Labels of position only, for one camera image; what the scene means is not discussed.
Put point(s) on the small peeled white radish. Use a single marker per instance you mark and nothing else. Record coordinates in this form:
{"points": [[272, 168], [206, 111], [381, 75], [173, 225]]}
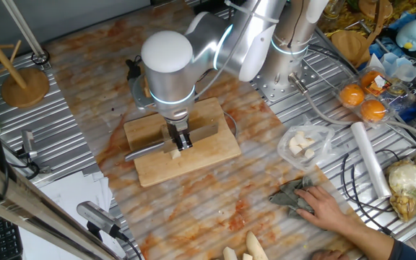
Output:
{"points": [[247, 256]]}

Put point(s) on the person right hand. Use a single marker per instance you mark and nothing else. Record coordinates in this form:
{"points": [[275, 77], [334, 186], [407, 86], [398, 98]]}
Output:
{"points": [[327, 209]]}

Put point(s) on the cut white radish chunk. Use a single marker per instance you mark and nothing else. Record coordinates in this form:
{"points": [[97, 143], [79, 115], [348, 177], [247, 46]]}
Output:
{"points": [[303, 141], [294, 148], [309, 153]]}

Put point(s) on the large peeled white radish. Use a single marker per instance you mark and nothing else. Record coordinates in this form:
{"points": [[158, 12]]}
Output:
{"points": [[256, 247]]}

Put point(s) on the wooden cutting board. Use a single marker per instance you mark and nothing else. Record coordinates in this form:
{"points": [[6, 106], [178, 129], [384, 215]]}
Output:
{"points": [[211, 155]]}

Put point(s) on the glass jar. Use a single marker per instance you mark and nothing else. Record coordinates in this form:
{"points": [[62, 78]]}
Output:
{"points": [[332, 9]]}

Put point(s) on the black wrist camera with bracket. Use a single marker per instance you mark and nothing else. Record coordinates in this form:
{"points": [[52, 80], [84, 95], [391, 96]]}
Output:
{"points": [[134, 70]]}

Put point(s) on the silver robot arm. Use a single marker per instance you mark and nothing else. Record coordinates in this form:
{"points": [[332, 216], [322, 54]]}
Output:
{"points": [[172, 79]]}

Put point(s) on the person right forearm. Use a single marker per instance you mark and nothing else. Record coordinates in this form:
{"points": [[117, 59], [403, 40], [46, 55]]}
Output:
{"points": [[370, 240]]}

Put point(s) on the bag of vegetable scraps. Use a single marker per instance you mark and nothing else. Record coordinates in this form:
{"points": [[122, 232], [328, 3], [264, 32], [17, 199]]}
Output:
{"points": [[414, 184]]}

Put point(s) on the orange fruit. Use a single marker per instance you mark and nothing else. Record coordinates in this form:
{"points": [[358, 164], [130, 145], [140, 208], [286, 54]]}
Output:
{"points": [[367, 77], [351, 95], [373, 110]]}

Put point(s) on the white radish slice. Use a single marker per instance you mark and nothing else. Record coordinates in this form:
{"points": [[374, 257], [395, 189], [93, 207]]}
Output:
{"points": [[175, 154]]}

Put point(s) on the aluminium frame beam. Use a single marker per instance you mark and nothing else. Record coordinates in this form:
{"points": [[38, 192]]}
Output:
{"points": [[31, 206]]}

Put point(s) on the white pole stand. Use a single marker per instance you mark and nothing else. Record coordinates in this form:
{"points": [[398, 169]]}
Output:
{"points": [[24, 27]]}

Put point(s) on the white plastic film roll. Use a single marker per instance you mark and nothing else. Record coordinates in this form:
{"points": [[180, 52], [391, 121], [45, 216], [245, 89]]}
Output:
{"points": [[370, 159]]}

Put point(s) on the orange marble pattern mat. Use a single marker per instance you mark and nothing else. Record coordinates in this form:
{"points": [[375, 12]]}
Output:
{"points": [[193, 216]]}

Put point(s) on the grey cloth rag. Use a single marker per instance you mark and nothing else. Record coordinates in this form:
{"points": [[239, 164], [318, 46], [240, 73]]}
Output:
{"points": [[287, 196]]}

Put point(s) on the clear plastic fruit container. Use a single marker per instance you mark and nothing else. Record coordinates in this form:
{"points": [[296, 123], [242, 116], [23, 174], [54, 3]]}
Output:
{"points": [[397, 95]]}

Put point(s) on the person left hand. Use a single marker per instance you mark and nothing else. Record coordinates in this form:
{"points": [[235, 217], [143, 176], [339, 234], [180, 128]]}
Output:
{"points": [[330, 255]]}

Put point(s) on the wooden round base stand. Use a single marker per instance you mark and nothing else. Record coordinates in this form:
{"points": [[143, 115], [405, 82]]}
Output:
{"points": [[350, 45]]}

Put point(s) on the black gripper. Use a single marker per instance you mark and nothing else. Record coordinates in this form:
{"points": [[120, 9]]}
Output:
{"points": [[177, 126]]}

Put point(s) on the blue plush toy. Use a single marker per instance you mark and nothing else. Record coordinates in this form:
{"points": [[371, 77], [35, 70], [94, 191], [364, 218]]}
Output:
{"points": [[412, 34]]}

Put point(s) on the wooden mug tree stand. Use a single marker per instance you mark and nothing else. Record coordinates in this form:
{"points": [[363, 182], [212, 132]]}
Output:
{"points": [[24, 86]]}

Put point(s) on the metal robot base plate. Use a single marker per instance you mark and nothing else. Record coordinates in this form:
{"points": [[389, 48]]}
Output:
{"points": [[262, 90]]}

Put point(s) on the metal clamp bracket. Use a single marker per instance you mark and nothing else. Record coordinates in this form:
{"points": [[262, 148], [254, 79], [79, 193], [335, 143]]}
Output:
{"points": [[27, 141]]}

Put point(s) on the medium peeled white radish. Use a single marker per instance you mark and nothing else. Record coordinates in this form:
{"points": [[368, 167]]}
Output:
{"points": [[229, 254]]}

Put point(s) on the silver camera on mount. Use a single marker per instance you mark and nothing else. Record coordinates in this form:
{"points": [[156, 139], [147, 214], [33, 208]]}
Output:
{"points": [[96, 216]]}

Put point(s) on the clear plastic bag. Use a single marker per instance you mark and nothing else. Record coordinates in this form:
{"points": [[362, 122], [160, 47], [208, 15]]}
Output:
{"points": [[320, 159]]}

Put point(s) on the white paper stack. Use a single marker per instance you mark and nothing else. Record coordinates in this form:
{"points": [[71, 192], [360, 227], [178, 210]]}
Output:
{"points": [[70, 191]]}

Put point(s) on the clear plastic cups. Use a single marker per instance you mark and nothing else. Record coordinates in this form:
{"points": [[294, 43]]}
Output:
{"points": [[399, 66]]}

